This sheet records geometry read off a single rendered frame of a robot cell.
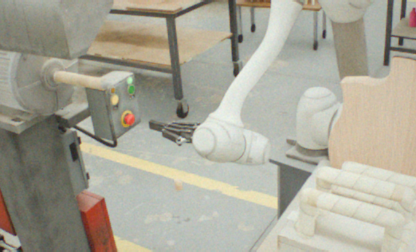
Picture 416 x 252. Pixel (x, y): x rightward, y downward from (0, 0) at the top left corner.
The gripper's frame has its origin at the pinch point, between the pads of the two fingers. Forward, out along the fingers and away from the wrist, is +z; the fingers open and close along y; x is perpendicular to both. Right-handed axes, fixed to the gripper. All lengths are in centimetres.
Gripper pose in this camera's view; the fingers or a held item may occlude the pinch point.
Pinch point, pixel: (158, 126)
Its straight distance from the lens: 168.3
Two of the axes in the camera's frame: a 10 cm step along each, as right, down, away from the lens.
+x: -0.8, -8.8, -4.8
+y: 5.2, -4.4, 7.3
